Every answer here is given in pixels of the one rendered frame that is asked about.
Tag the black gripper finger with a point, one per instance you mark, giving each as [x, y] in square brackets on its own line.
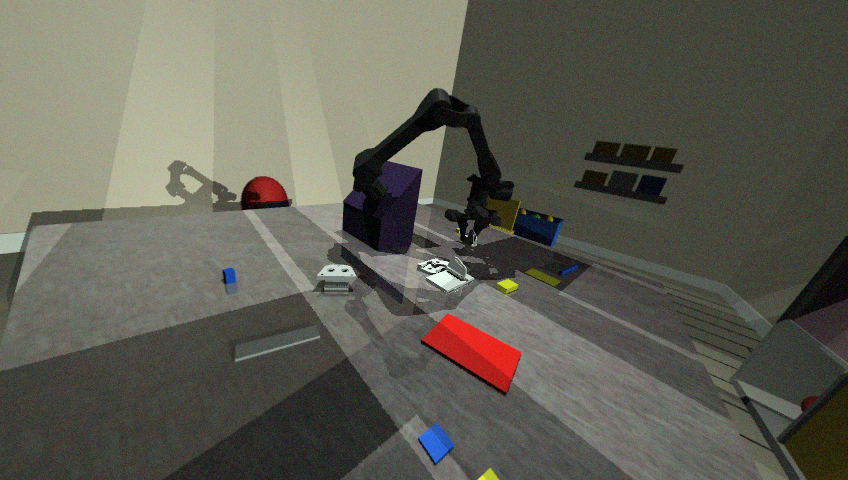
[462, 227]
[478, 228]

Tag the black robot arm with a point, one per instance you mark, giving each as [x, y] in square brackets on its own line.
[438, 108]

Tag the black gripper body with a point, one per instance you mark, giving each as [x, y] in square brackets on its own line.
[456, 216]

